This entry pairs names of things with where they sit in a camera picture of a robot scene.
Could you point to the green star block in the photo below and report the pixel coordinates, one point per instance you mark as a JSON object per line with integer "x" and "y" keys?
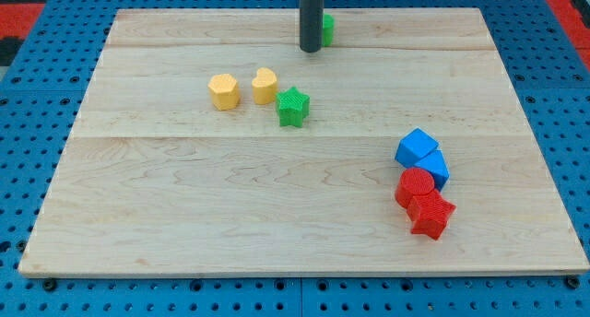
{"x": 292, "y": 107}

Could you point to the blue pentagon block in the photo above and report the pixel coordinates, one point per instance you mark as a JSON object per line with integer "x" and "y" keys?
{"x": 435, "y": 164}

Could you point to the blue cube block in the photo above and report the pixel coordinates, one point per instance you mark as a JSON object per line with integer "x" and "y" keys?
{"x": 415, "y": 146}

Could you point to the yellow heart block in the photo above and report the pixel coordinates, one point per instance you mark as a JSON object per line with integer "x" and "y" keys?
{"x": 265, "y": 86}

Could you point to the red star block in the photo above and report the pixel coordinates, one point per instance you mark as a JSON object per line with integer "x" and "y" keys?
{"x": 429, "y": 214}

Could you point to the wooden board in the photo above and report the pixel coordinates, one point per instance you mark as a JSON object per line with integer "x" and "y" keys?
{"x": 155, "y": 182}

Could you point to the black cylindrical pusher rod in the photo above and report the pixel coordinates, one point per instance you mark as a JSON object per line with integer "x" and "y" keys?
{"x": 311, "y": 25}

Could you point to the green cylinder block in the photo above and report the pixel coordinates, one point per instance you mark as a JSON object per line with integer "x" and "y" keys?
{"x": 328, "y": 30}

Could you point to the red cylinder block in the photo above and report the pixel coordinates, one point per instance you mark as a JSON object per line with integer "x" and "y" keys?
{"x": 413, "y": 182}

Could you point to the yellow hexagon block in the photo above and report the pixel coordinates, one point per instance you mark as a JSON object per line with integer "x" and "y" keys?
{"x": 224, "y": 92}

